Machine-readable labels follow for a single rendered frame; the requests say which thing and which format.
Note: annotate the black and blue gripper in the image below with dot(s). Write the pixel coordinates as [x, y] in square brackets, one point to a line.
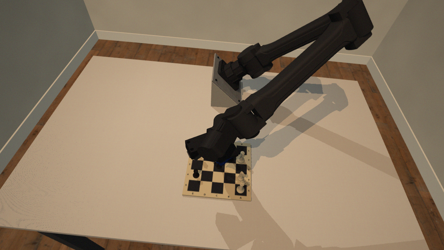
[232, 151]

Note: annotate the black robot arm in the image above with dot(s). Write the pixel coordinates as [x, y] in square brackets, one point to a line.
[347, 25]

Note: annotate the black and cream chessboard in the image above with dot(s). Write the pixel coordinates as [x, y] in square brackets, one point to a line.
[219, 183]

